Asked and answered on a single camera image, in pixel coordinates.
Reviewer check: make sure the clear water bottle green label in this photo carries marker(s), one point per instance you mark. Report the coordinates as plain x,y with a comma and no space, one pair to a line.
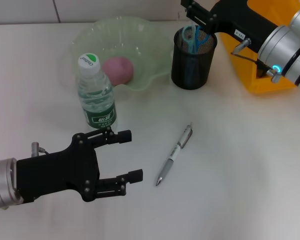
97,100

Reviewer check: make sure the grey white ballpoint pen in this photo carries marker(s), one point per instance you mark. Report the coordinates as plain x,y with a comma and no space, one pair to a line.
173,153

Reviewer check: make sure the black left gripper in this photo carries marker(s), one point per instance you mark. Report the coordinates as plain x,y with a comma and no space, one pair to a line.
57,171

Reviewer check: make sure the blue turquoise scissors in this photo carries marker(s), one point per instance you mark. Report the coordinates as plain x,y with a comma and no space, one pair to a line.
190,42

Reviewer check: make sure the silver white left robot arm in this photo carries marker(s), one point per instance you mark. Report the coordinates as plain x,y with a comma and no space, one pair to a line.
2,181

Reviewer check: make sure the right gripper silver plug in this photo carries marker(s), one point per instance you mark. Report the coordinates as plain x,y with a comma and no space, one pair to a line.
243,45

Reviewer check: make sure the yellow plastic bin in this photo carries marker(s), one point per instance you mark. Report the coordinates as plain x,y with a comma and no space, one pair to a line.
242,75

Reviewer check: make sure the left gripper silver plug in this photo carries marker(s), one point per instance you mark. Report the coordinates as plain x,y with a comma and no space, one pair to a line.
36,148

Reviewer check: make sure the black mesh pen holder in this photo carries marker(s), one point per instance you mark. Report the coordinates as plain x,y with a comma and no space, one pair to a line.
190,72

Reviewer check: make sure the pink peach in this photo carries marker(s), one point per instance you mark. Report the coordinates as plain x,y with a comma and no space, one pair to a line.
118,71

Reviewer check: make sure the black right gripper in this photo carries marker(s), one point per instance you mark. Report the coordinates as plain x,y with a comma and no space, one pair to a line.
240,20

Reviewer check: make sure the gripper silver plug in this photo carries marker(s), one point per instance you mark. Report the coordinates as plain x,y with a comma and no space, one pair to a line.
36,148
243,45

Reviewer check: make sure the green glass fruit bowl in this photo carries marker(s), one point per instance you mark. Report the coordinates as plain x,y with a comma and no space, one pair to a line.
130,32

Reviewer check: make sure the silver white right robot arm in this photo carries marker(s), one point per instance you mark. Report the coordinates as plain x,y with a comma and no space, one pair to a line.
287,47

